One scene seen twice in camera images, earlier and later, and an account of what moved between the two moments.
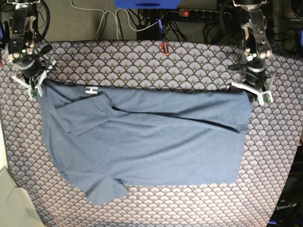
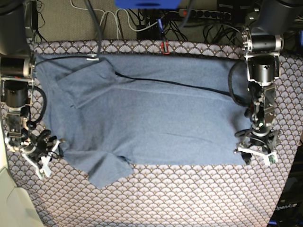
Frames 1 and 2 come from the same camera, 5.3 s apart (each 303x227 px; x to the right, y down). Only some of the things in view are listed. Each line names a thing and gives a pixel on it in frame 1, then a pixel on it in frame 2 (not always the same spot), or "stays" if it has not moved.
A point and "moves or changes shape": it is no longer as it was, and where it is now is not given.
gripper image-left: x=30 y=64 to x=40 y=144
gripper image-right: x=255 y=75 to x=264 y=137
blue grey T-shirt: x=106 y=135 moves or changes shape
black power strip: x=185 y=13 stays
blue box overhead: x=148 y=4 stays
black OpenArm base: x=289 y=211 stays
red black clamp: x=162 y=45 stays
